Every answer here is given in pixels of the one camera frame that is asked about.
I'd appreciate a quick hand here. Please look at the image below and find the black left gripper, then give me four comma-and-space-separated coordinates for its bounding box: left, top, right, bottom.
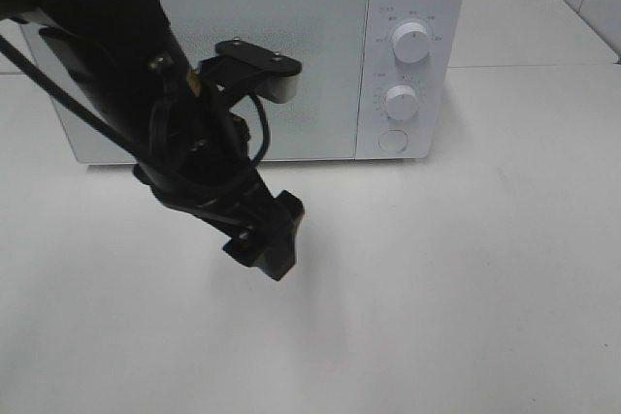
134, 108, 305, 281

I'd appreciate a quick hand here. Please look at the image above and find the round white door button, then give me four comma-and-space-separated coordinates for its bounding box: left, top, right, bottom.
378, 130, 409, 153

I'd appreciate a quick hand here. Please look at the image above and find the white microwave knob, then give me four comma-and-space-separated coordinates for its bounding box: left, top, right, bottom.
384, 84, 420, 121
390, 18, 431, 64

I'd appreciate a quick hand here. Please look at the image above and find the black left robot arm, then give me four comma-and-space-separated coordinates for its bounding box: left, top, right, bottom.
1, 0, 304, 280

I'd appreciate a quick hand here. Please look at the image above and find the white microwave oven body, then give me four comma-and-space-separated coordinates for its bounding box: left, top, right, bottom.
234, 0, 462, 160

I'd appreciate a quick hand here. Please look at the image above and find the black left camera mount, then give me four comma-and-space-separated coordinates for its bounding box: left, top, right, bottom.
197, 38, 303, 108

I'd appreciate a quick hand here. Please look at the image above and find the black left camera cable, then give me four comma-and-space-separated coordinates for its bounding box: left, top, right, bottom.
0, 35, 271, 163

